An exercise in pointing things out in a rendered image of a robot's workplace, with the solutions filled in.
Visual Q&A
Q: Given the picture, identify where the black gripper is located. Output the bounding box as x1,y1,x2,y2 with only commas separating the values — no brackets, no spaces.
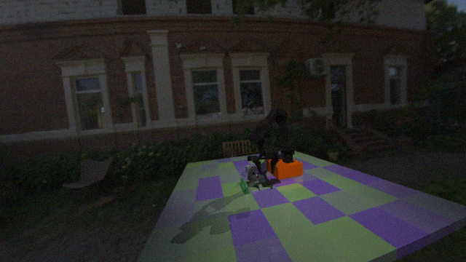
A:
248,144,284,175

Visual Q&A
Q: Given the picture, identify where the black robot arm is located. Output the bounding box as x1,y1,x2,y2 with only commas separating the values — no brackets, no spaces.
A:
249,108,294,164

